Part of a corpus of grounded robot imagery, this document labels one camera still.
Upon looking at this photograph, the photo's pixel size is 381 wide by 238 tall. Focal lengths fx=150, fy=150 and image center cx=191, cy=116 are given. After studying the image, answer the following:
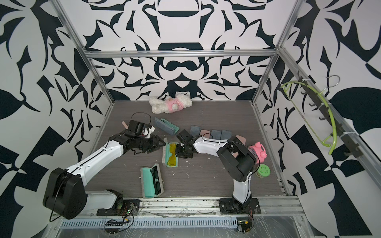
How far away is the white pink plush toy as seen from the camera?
1038 mm

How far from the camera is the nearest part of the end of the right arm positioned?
2.26 feet

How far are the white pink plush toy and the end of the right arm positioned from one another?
1.04 ft
